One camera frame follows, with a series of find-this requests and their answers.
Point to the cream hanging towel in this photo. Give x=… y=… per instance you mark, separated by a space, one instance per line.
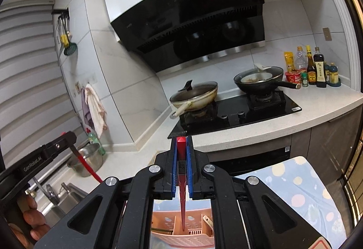
x=95 y=107

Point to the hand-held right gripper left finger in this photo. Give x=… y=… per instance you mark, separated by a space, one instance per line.
x=175 y=169

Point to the pink perforated utensil basket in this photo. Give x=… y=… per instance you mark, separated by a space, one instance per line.
x=170 y=216

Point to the glass pan lid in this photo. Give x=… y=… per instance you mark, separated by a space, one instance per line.
x=195 y=90

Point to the black range hood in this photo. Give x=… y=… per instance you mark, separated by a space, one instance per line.
x=184 y=11

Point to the yellow seasoning packet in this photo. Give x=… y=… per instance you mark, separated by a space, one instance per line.
x=288 y=60

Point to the white window blinds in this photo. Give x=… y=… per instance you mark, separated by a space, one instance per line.
x=28 y=67

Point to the black wall utensil rack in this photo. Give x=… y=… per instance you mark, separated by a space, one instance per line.
x=61 y=11

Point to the brown wall socket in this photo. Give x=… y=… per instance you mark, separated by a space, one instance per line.
x=327 y=34

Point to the dark soy sauce bottle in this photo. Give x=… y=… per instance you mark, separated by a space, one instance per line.
x=320 y=73

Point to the black wok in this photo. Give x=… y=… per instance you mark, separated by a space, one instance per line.
x=255 y=87

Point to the clear plastic bottle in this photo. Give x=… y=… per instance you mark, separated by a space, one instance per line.
x=300 y=60

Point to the blue planet print tablecloth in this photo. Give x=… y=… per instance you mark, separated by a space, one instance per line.
x=283 y=189

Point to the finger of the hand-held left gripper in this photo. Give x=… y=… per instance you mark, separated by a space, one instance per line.
x=66 y=140

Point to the brown vinegar bottle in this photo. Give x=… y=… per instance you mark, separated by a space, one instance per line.
x=311 y=71

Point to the steel sink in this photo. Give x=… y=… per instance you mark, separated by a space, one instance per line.
x=72 y=199

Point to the person's left hand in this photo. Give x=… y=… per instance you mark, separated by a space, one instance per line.
x=37 y=223

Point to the red instant noodle cup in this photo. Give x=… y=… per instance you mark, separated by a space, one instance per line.
x=292 y=77

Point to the green tray with bottles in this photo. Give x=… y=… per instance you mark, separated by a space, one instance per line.
x=333 y=76

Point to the green slotted spoon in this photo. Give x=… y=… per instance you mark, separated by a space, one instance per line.
x=70 y=50

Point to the purple hanging cloth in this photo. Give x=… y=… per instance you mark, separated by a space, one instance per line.
x=84 y=108

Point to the green dish soap bottle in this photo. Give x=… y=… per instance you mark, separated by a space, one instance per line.
x=95 y=140

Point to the steel pot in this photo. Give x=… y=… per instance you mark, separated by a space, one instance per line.
x=93 y=157

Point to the small green capped jar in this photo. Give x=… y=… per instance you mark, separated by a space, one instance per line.
x=304 y=81

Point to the chrome faucet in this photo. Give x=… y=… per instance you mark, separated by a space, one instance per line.
x=51 y=193

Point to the red chopstick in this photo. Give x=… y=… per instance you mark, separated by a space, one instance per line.
x=181 y=149
x=88 y=166

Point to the black gas stove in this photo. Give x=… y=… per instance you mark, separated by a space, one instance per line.
x=269 y=113

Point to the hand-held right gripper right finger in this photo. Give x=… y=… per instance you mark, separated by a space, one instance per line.
x=190 y=169

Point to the cream frying pan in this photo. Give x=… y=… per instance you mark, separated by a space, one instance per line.
x=200 y=103

